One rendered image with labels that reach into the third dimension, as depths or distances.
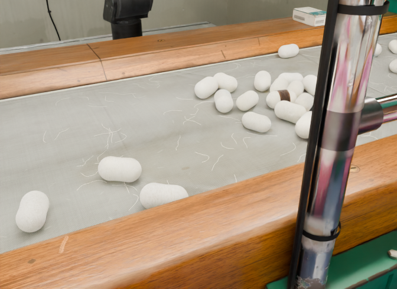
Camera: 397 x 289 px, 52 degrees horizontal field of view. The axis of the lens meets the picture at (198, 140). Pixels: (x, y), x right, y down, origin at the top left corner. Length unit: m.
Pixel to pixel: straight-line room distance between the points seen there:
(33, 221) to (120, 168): 0.08
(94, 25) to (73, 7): 0.15
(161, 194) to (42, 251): 0.09
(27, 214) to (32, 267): 0.06
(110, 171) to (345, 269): 0.19
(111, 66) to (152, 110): 0.13
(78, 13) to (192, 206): 2.26
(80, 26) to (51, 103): 2.01
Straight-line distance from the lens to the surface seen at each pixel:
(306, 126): 0.40
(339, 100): 0.21
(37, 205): 0.31
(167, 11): 2.67
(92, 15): 2.52
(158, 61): 0.59
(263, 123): 0.41
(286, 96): 0.47
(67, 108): 0.49
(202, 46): 0.62
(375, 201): 0.32
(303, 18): 0.76
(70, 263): 0.25
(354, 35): 0.20
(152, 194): 0.30
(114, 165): 0.34
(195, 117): 0.45
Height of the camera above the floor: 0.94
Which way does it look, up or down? 29 degrees down
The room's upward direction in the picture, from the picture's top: 1 degrees counter-clockwise
